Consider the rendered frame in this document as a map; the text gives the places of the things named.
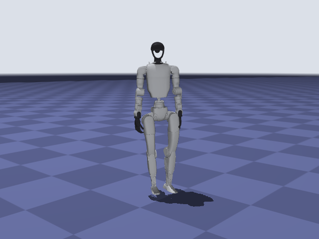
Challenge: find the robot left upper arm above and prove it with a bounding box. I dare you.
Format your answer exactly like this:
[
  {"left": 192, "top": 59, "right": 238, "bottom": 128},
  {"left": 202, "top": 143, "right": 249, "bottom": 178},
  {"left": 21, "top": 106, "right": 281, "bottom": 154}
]
[{"left": 170, "top": 65, "right": 182, "bottom": 95}]

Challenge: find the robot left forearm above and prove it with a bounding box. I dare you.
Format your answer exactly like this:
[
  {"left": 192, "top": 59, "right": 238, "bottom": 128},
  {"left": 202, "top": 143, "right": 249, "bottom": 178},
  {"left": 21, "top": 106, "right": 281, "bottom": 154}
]
[{"left": 174, "top": 94, "right": 183, "bottom": 114}]

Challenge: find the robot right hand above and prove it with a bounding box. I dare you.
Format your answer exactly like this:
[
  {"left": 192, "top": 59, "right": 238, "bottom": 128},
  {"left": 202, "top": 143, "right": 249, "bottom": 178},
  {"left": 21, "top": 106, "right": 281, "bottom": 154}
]
[{"left": 134, "top": 112, "right": 144, "bottom": 133}]

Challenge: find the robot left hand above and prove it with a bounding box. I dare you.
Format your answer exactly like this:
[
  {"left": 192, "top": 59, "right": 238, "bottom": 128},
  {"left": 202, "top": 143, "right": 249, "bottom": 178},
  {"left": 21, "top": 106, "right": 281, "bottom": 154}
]
[{"left": 178, "top": 110, "right": 182, "bottom": 129}]

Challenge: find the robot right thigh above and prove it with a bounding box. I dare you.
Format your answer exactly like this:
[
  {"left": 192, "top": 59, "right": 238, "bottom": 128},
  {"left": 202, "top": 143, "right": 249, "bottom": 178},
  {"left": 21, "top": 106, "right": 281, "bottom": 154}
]
[{"left": 141, "top": 112, "right": 157, "bottom": 159}]

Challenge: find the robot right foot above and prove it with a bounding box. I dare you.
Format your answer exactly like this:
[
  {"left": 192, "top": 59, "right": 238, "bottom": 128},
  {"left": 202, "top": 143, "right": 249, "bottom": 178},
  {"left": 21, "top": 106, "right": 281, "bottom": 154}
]
[{"left": 151, "top": 185, "right": 160, "bottom": 195}]

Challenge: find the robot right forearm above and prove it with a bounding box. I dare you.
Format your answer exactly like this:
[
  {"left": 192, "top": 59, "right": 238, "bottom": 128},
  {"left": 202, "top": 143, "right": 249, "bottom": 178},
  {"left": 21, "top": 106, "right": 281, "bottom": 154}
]
[{"left": 134, "top": 89, "right": 143, "bottom": 117}]

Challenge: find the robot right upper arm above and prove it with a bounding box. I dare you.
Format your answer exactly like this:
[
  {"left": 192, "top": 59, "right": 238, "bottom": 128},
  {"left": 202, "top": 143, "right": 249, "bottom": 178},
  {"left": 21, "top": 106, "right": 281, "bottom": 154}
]
[{"left": 137, "top": 66, "right": 147, "bottom": 96}]

